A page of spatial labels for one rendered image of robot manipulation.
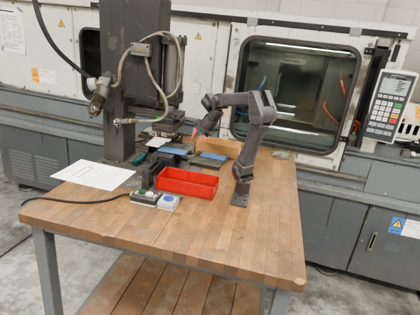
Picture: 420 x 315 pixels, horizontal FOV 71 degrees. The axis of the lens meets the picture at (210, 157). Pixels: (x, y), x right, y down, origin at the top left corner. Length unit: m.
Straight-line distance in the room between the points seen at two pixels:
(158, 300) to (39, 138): 1.74
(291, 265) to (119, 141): 0.97
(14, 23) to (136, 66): 1.56
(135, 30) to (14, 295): 1.67
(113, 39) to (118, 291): 1.27
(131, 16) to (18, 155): 2.02
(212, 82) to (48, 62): 1.29
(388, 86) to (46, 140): 2.47
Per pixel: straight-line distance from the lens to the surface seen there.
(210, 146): 1.67
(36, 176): 3.07
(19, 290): 2.27
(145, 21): 1.37
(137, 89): 1.41
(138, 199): 1.19
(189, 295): 1.78
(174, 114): 1.39
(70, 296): 2.14
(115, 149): 1.55
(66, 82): 2.56
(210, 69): 1.99
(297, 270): 1.01
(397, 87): 1.82
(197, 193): 1.24
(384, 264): 2.43
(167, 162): 1.41
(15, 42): 2.83
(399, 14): 4.14
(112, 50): 1.44
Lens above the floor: 1.54
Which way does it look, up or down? 23 degrees down
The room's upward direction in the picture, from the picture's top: 6 degrees clockwise
